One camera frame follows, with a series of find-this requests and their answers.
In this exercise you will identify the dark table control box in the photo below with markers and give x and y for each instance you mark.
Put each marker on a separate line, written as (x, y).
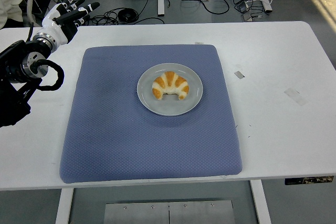
(308, 180)

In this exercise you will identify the small grey tape piece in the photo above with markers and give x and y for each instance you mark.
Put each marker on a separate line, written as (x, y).
(239, 75)

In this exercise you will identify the grey metal plate with screws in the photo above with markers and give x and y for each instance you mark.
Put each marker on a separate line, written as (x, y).
(168, 213)

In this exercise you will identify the blue quilted mat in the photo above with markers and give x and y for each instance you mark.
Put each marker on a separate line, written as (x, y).
(131, 142)

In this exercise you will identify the large clear tape piece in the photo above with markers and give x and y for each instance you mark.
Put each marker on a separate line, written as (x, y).
(295, 96)

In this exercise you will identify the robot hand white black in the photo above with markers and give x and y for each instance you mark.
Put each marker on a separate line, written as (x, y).
(56, 28)

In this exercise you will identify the croissant bread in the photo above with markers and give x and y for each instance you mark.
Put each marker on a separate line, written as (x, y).
(170, 81)

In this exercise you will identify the white fabric bundle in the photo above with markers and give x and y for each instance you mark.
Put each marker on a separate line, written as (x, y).
(9, 9)

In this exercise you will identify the white table leg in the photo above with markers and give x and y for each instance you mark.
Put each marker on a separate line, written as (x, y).
(260, 203)
(63, 205)

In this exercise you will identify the grey power adapter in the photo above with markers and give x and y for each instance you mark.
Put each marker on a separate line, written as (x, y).
(247, 16)

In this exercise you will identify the grey round plate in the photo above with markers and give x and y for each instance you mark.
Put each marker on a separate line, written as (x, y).
(168, 107)

